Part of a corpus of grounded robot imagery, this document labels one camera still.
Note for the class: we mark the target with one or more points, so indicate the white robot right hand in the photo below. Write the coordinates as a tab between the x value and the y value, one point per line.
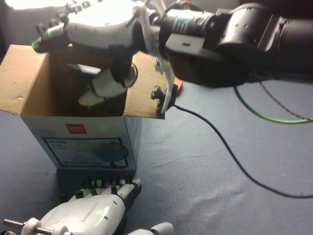
102	29

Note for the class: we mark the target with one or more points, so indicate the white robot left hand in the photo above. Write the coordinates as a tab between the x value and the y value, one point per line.
90	213

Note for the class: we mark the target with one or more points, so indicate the open cardboard box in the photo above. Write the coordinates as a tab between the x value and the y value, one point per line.
85	137

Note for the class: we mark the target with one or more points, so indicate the orange hexagon block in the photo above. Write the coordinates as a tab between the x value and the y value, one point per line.
180	88

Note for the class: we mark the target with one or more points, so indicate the grey table cloth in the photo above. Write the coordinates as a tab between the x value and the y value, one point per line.
220	171

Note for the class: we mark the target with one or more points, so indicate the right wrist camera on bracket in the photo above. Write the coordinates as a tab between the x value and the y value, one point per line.
168	95

